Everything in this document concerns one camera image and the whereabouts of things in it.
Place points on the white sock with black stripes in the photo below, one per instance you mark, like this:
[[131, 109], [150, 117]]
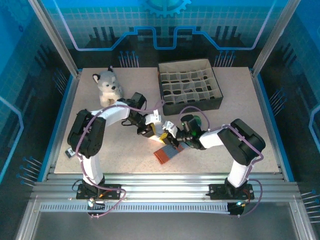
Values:
[[156, 138]]

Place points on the grey sock with orange cuff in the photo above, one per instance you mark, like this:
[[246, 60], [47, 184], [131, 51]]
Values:
[[167, 152]]

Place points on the black divided organizer box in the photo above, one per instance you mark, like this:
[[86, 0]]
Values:
[[190, 85]]

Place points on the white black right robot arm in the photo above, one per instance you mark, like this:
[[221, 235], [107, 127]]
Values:
[[240, 140]]

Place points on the grey white husky plush toy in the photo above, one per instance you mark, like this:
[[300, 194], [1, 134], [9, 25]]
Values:
[[108, 87]]

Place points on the small LED circuit board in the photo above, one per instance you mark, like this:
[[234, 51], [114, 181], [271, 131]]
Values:
[[92, 202], [238, 204]]

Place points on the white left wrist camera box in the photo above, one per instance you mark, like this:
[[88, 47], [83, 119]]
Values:
[[153, 120]]

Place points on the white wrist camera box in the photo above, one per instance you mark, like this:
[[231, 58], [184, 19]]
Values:
[[153, 120], [170, 126]]

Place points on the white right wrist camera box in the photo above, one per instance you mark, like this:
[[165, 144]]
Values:
[[170, 126]]

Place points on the wide aluminium frame rail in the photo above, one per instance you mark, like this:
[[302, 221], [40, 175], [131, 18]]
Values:
[[190, 187]]

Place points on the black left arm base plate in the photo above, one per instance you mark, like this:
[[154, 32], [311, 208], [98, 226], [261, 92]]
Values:
[[113, 187]]

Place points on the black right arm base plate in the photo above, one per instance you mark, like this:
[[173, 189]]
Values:
[[216, 190]]

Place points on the aluminium table side rail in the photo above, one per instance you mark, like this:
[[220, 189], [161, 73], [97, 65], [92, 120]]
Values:
[[263, 100], [68, 100]]

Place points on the slanted aluminium frame post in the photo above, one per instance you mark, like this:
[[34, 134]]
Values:
[[55, 37], [275, 37]]

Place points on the aluminium lower frame rail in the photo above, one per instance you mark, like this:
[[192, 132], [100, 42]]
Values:
[[302, 222], [28, 222]]

